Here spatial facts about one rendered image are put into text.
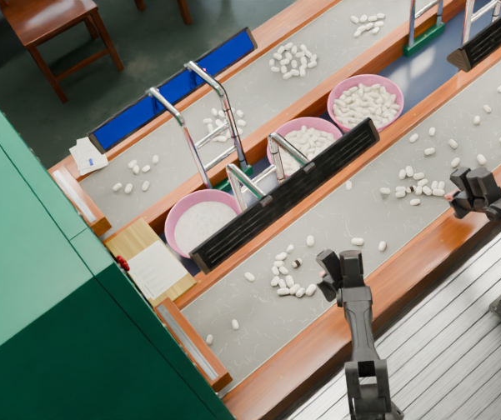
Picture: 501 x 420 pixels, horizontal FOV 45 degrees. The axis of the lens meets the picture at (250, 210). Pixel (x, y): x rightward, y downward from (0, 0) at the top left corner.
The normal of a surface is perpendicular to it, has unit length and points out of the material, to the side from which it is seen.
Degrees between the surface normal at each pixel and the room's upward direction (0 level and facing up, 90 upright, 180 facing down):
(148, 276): 0
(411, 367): 0
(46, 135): 0
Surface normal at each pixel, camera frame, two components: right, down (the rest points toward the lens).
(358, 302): -0.17, -0.79
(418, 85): -0.18, -0.54
